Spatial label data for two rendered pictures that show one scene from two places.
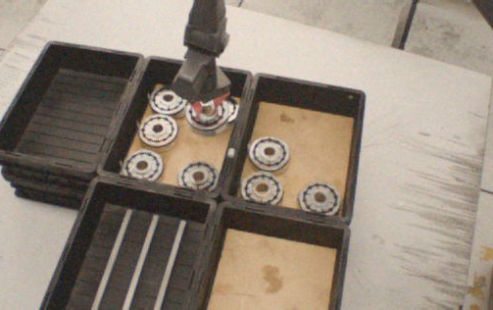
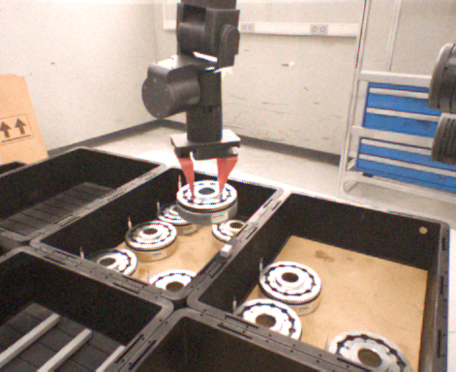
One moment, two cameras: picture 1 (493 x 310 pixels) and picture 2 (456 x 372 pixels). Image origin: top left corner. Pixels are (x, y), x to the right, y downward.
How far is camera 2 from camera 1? 0.79 m
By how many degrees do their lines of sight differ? 33
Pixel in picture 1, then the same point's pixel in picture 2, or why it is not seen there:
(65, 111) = (64, 210)
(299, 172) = (334, 320)
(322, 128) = (377, 273)
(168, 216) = (106, 337)
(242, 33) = not seen: hidden behind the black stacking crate
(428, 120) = not seen: outside the picture
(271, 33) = not seen: hidden behind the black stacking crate
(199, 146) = (197, 263)
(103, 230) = (0, 335)
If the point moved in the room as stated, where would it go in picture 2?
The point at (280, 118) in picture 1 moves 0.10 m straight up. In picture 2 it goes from (316, 254) to (320, 209)
